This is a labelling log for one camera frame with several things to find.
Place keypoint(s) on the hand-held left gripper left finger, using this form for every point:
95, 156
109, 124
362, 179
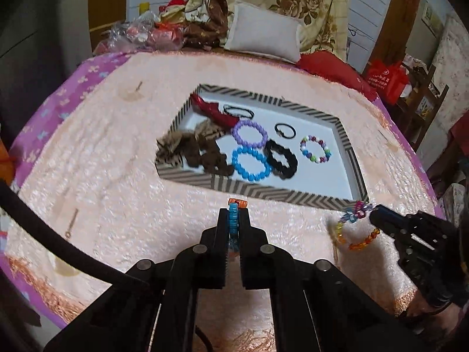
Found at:
225, 249

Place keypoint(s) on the black scrunchie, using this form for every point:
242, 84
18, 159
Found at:
274, 150

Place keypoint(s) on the floral quilt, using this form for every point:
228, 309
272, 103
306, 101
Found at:
311, 0

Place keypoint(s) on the clear plastic bags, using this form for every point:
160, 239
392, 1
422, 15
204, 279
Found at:
132, 31

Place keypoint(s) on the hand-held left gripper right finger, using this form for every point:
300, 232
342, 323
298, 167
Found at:
244, 249

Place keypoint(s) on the red stuffed toy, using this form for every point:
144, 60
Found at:
176, 9

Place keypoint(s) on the pink embroidered blanket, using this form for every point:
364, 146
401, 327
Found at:
110, 176

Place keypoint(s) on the striped cardboard box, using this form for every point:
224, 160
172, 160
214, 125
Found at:
285, 194

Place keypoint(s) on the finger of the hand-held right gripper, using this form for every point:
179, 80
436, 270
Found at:
384, 220

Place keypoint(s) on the red plastic packet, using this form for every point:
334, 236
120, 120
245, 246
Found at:
166, 36

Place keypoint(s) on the white pillow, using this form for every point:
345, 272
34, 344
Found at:
263, 29

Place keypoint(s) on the red shopping bag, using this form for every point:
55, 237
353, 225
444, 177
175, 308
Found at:
384, 77

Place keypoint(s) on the purple floral bedsheet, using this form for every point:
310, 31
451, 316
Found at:
84, 77

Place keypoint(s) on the tan striped hair bow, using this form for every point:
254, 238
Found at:
168, 146

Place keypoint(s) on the wooden shelf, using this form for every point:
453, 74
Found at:
421, 110

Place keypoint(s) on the red satin hair bow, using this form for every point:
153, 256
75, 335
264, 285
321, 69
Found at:
216, 112

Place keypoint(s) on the red cloth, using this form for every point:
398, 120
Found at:
329, 66

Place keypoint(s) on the yellow box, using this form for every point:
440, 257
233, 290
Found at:
144, 9

